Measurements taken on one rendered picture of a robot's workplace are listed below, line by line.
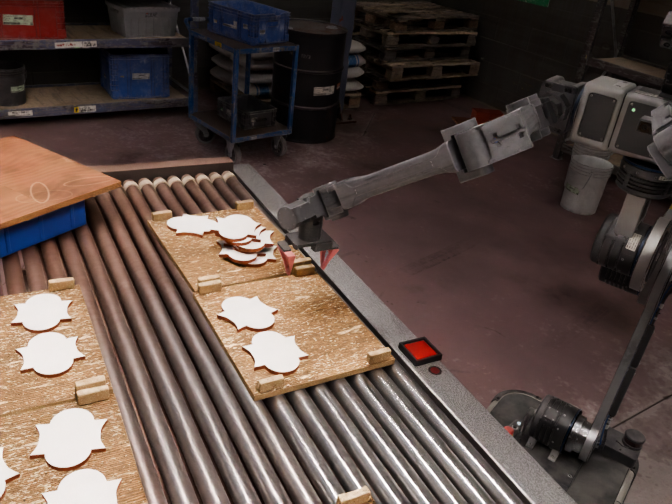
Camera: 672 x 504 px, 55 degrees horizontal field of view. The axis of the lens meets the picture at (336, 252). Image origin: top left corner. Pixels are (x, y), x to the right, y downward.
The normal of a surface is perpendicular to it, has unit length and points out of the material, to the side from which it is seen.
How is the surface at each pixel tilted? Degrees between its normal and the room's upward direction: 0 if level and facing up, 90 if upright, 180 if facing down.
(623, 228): 90
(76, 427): 0
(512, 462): 0
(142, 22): 96
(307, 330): 0
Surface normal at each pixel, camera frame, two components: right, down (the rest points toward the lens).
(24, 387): 0.11, -0.87
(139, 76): 0.50, 0.47
